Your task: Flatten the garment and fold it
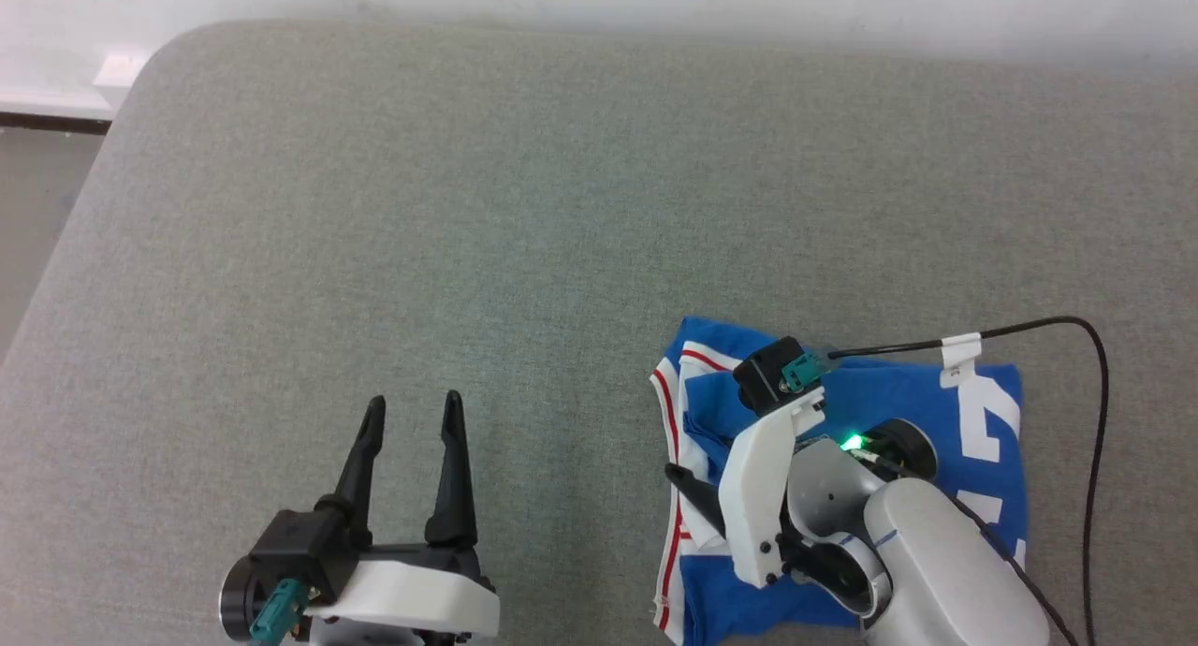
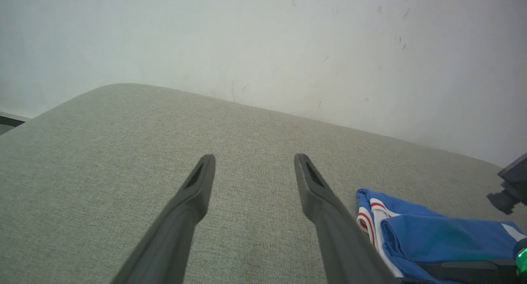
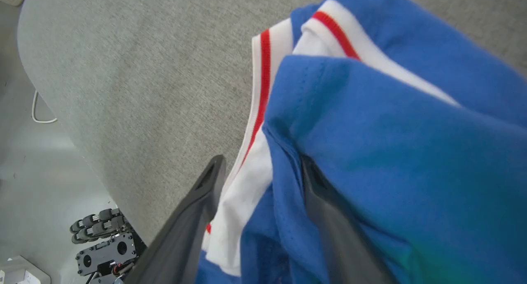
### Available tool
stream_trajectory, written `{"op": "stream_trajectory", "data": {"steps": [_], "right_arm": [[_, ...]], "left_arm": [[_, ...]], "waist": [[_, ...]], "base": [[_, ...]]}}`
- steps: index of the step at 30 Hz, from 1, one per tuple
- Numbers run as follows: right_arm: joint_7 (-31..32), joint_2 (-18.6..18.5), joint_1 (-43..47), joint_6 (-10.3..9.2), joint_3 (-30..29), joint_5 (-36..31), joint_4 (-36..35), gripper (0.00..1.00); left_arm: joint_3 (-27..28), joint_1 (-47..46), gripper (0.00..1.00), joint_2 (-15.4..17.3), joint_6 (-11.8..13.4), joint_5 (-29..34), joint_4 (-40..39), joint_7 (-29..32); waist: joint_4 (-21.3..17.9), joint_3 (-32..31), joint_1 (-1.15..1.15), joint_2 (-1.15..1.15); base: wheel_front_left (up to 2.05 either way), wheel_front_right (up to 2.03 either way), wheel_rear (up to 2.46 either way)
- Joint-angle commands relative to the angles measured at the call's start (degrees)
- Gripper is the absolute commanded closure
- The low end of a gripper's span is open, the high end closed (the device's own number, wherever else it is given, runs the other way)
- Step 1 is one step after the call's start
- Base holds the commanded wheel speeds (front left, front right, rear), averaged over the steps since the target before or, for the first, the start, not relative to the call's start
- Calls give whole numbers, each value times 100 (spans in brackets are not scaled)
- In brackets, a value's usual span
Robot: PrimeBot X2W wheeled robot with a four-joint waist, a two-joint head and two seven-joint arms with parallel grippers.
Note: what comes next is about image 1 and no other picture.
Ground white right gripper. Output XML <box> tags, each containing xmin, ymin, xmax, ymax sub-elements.
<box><xmin>664</xmin><ymin>387</ymin><xmax>843</xmax><ymax>589</ymax></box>

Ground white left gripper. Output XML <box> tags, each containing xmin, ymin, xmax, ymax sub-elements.
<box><xmin>316</xmin><ymin>389</ymin><xmax>501</xmax><ymax>643</ymax></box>

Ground blue white red sports jersey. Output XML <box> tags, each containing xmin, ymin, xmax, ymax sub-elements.
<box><xmin>649</xmin><ymin>316</ymin><xmax>1029</xmax><ymax>646</ymax></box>

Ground white skirting board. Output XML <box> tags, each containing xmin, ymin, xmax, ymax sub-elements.
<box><xmin>0</xmin><ymin>51</ymin><xmax>151</xmax><ymax>125</ymax></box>

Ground white cable label tag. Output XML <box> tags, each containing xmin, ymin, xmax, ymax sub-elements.
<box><xmin>939</xmin><ymin>331</ymin><xmax>983</xmax><ymax>387</ymax></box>

